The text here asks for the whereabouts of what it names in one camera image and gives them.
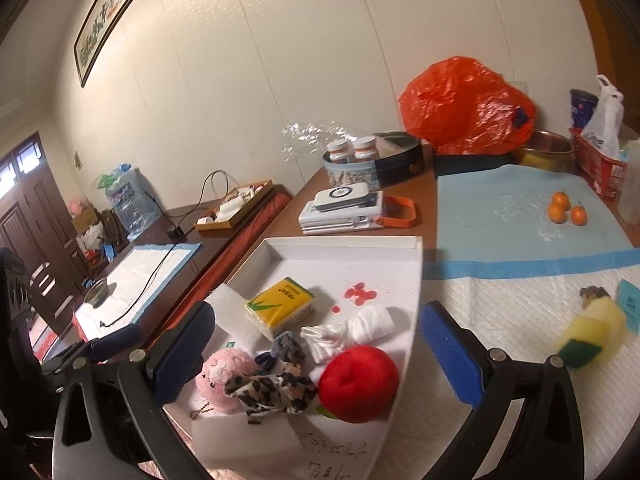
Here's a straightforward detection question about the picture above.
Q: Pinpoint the pink plush ball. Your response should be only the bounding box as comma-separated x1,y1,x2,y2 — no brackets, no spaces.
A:
195,347,257,414

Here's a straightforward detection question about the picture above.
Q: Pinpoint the white foam block small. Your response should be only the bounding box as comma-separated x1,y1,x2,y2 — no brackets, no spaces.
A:
205,284,270,354

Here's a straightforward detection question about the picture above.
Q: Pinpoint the red apple plush toy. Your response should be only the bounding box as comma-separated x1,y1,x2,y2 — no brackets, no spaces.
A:
318,346,400,424

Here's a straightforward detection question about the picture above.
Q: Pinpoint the leopard print cloth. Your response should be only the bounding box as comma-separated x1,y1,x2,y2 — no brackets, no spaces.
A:
224,363,318,425

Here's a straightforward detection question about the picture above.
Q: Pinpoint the white cloth roll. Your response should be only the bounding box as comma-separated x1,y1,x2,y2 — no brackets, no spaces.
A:
346,304,395,344

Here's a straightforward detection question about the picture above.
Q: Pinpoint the grey knotted rope toy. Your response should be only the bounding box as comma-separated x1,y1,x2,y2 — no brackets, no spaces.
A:
255,330,306,375

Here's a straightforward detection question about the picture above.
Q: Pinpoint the yellow tissue pack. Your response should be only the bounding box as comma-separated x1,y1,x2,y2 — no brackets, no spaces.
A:
245,276,316,341

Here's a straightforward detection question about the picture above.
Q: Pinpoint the yellow green sponge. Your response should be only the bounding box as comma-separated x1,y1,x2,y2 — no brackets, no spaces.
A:
556,296,627,370

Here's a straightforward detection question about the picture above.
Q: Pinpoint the white blue pad side table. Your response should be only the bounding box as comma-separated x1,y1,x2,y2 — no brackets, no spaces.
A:
73,243,201,340

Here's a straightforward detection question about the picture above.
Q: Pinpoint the red table cloth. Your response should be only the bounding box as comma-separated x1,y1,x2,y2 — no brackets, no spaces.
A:
146,186,292,344

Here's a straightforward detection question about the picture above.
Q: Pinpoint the light blue pad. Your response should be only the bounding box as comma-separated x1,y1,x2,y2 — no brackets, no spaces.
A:
423,165,639,280

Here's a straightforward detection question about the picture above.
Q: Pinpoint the mandarin orange left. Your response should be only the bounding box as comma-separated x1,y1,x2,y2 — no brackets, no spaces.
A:
547,203,567,224

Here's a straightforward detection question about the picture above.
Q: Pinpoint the mandarin orange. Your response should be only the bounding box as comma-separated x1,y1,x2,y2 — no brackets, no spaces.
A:
547,203,567,224
551,192,572,211
570,205,588,226

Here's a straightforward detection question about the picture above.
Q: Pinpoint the dark wooden door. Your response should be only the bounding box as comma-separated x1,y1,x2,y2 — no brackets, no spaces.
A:
1,133,88,315

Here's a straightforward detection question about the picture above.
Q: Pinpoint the mandarin orange right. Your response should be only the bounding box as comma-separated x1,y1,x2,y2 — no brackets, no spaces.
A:
570,205,588,226

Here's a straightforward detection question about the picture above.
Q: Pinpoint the blue water jug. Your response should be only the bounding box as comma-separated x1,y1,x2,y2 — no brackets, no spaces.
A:
98,164,160,242

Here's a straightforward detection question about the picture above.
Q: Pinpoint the mandarin orange top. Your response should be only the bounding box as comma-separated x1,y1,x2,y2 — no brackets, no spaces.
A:
551,192,572,211

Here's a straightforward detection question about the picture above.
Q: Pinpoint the white shallow box tray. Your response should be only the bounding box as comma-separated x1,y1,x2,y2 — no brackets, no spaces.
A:
165,235,423,479

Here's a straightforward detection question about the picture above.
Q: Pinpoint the wooden tray with items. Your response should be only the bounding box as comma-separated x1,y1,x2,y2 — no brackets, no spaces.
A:
193,180,273,237

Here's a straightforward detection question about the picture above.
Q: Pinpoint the red plastic basket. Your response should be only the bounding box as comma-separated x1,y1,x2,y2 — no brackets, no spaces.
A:
570,128,627,203

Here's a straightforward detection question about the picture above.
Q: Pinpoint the brass metal bowl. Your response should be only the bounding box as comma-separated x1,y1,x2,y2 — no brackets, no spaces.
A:
512,129,575,174

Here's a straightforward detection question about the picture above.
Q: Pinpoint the white flat device stack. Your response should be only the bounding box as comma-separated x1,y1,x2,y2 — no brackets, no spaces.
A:
298,191,384,235

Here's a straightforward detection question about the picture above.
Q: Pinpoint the clear plastic bottle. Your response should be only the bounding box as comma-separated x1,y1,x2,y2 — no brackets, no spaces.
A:
617,138,640,226

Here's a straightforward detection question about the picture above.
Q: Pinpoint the white power bank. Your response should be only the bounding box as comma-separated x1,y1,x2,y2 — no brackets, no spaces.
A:
314,182,370,212

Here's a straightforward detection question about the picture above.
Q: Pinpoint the round tin box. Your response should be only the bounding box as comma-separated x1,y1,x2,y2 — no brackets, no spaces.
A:
322,131,425,190

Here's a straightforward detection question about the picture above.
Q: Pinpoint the white plastic bag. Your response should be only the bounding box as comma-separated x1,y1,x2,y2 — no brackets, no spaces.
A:
580,74,625,159

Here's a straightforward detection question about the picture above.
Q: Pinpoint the pill bottle right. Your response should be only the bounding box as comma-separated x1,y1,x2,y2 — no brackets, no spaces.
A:
352,136,380,162

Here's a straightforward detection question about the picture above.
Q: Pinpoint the pill bottle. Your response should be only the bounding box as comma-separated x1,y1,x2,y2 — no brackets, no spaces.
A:
326,139,352,164
352,136,380,162

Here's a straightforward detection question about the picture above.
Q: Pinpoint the orange plastic bag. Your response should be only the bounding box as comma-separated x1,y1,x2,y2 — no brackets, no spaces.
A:
398,56,537,156

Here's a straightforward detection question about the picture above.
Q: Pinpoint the blue cylindrical can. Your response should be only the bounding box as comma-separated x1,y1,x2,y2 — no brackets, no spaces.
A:
570,89,599,129

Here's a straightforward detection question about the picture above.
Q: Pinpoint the pill bottle left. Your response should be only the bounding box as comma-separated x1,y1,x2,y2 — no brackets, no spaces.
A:
326,139,352,164

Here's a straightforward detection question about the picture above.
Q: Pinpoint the clear plastic wrap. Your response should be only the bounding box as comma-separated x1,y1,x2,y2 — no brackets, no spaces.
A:
282,122,369,162

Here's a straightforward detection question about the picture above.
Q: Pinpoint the orange strap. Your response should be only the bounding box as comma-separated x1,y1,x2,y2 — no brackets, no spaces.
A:
380,194,419,230

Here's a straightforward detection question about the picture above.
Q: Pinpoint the black cable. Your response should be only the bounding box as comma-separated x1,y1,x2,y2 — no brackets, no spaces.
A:
98,169,241,330

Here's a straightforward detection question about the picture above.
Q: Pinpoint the framed wall picture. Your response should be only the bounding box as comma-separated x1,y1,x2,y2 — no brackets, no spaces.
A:
74,0,134,88

